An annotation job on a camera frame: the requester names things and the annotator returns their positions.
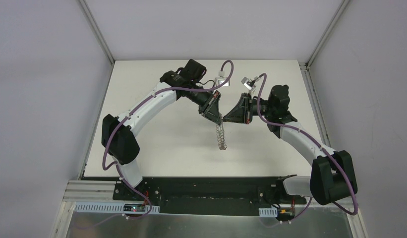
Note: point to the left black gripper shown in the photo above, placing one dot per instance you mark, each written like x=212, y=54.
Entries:
x=209, y=102

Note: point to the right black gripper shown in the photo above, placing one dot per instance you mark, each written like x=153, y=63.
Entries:
x=247, y=109

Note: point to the metal disc with key rings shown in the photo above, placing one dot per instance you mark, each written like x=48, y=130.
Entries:
x=220, y=133

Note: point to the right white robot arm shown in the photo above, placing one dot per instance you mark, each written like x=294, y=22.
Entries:
x=332, y=173

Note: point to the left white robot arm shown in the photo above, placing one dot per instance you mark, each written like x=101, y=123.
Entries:
x=119, y=132

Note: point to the left controller board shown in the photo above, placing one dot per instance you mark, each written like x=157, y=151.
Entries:
x=130, y=208

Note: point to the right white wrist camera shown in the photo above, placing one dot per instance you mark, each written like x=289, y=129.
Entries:
x=249, y=83

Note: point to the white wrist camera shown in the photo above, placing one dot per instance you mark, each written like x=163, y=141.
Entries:
x=220, y=79
x=249, y=83

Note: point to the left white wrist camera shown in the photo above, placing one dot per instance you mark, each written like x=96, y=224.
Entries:
x=220, y=79

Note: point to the aluminium frame rail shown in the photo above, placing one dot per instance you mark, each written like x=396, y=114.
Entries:
x=88, y=14

